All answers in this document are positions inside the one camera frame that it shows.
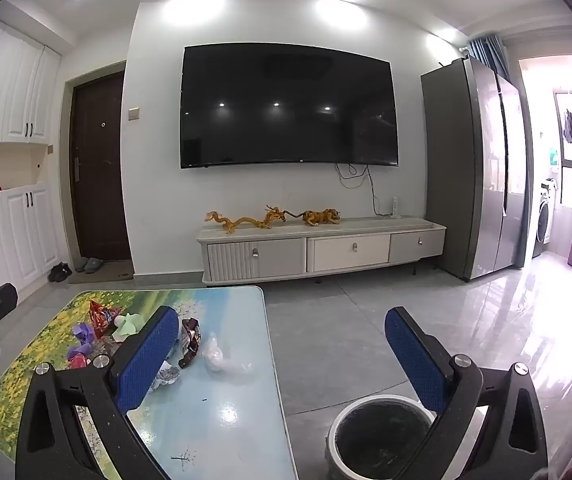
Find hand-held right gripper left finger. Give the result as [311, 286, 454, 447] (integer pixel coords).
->
[15, 305, 181, 480]

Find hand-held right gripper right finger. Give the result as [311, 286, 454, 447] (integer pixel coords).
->
[385, 306, 549, 480]

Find black round trash bin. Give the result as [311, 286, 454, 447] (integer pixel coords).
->
[325, 394, 439, 480]

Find silver foil wrapper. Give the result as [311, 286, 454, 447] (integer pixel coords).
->
[148, 360, 182, 395]

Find pale green crumpled tissue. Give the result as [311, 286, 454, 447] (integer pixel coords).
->
[113, 312, 146, 343]

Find brown chocolate wrapper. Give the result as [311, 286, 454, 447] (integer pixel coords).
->
[178, 318, 202, 370]

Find red snack wrapper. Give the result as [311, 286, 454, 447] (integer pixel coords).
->
[88, 300, 126, 337]

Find clear crumpled plastic bag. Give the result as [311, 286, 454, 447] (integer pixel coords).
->
[201, 332, 254, 375]

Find white base cabinets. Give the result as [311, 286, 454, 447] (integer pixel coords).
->
[0, 183, 67, 307]

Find purple crumpled wrapper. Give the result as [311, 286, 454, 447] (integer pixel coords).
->
[68, 323, 98, 356]

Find brown door mat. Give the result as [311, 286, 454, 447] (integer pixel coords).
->
[68, 260, 135, 286]

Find white grey television cabinet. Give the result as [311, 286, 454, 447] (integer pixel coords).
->
[196, 216, 447, 287]

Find golden dragon figurine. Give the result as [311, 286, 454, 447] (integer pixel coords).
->
[205, 205, 299, 235]

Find dark brown entrance door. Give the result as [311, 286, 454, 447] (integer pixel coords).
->
[68, 71, 133, 262]

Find golden tiger figurine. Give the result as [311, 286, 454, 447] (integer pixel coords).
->
[302, 208, 342, 227]

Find white washing machine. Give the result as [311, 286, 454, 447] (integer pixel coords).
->
[531, 178, 560, 259]

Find grey steel refrigerator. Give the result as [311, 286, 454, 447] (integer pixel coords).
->
[420, 57, 529, 282]

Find large black television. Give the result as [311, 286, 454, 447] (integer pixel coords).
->
[180, 44, 400, 170]

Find blue curtain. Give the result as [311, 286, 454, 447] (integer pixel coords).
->
[467, 35, 509, 81]

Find black television cable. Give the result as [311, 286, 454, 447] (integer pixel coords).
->
[336, 162, 394, 217]

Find white wall cabinets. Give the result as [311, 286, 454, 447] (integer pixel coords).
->
[0, 16, 62, 144]

